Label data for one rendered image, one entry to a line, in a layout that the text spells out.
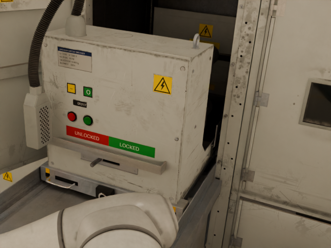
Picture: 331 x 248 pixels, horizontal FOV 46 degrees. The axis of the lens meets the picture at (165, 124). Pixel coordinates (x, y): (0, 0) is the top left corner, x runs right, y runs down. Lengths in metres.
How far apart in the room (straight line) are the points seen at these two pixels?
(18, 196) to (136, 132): 0.48
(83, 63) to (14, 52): 0.37
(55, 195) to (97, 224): 0.83
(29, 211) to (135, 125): 0.46
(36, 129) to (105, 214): 0.67
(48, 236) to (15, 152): 0.99
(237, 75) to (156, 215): 0.84
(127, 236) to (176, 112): 0.60
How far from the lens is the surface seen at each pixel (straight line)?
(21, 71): 1.51
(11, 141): 1.60
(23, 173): 2.06
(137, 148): 1.21
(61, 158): 1.39
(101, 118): 1.23
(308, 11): 1.29
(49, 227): 0.67
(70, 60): 1.23
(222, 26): 2.00
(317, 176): 1.45
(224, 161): 1.51
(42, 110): 1.25
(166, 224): 0.63
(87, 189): 1.38
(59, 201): 1.40
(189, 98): 1.10
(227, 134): 1.46
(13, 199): 1.41
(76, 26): 1.24
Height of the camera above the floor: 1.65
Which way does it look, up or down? 24 degrees down
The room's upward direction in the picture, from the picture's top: 4 degrees clockwise
